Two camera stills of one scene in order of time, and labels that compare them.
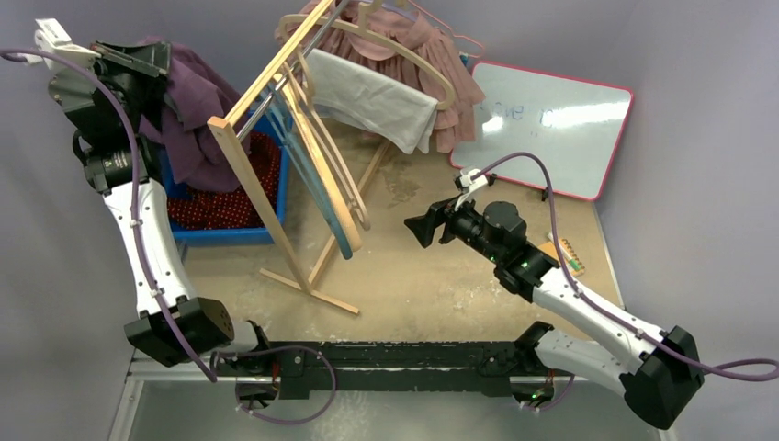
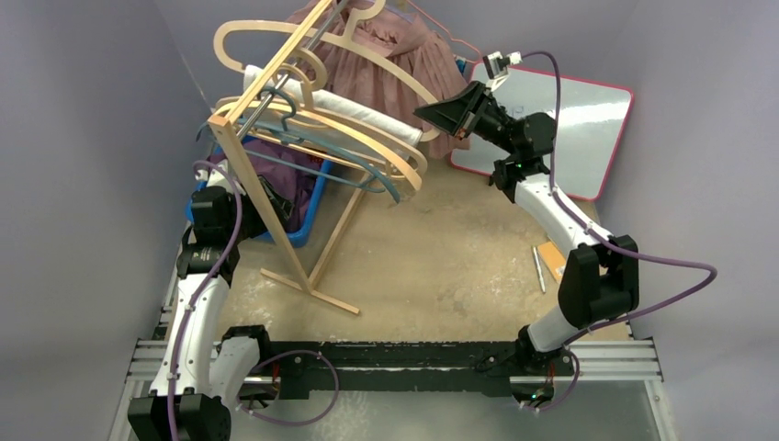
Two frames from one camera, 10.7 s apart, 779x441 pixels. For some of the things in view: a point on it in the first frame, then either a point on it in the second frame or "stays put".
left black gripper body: [111, 61] to [279, 213]
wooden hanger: [345, 226] to [278, 105]
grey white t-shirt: [378, 104] to [262, 88]
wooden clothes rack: [217, 124] stays put
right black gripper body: [444, 222] to [473, 108]
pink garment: [394, 32] stays put
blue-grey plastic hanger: [282, 127] to [285, 128]
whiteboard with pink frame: [576, 126] stays put
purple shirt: [194, 96] to [294, 175]
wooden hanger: [361, 211] to [309, 101]
